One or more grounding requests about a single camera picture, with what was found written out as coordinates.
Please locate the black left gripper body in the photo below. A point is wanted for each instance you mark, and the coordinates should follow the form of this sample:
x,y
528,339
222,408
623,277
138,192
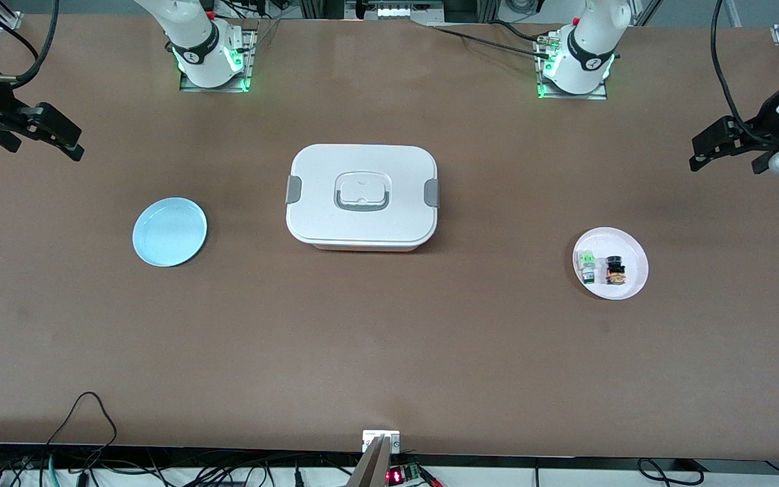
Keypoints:
x,y
759,128

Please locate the orange push button switch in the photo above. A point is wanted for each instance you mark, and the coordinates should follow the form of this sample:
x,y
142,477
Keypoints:
x,y
615,274

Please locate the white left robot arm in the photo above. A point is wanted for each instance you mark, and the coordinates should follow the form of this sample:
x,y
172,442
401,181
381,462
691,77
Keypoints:
x,y
585,47

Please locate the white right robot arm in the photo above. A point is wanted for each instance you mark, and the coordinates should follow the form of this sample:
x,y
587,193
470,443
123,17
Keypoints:
x,y
200,54

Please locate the pale pink round plate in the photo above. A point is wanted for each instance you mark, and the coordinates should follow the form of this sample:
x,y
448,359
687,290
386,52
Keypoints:
x,y
623,247

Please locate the light blue round plate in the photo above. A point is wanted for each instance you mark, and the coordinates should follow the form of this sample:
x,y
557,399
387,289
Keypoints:
x,y
170,233

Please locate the white lunch box grey clips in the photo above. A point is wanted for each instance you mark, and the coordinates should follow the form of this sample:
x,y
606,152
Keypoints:
x,y
362,223

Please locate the white power strip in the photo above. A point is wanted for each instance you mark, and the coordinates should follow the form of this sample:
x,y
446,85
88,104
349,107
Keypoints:
x,y
396,11

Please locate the circuit board red display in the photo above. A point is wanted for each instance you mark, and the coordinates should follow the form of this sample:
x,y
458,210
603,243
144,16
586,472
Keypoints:
x,y
396,475

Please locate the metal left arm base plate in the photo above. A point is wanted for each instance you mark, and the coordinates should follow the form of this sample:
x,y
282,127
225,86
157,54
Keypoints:
x,y
565,97

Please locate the green push button switch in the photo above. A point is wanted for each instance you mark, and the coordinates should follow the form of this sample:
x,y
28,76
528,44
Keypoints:
x,y
588,260

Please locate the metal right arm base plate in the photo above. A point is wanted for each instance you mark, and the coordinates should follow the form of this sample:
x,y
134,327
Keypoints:
x,y
251,40

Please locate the white bracket plate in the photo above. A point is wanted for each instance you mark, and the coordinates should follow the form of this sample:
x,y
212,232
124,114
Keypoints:
x,y
369,439

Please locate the grey metal post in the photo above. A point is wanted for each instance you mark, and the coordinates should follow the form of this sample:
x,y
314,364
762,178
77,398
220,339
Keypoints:
x,y
372,467

